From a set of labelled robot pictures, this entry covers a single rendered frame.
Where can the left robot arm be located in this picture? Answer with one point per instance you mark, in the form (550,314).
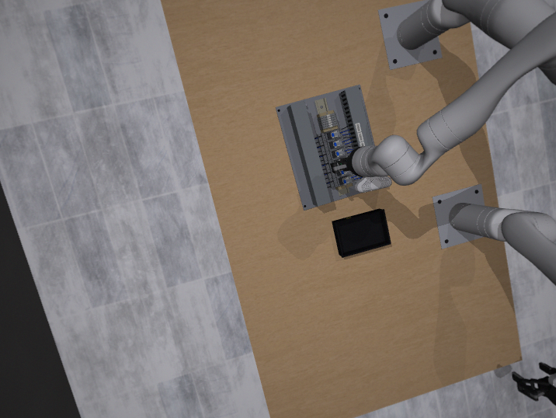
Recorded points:
(523,230)

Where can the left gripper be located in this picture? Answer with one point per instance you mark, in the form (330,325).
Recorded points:
(545,389)

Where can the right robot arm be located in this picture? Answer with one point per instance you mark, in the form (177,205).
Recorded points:
(505,21)

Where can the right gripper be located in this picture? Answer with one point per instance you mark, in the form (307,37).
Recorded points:
(345,164)

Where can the grey relay panel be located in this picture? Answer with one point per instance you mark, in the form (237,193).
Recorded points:
(305,125)

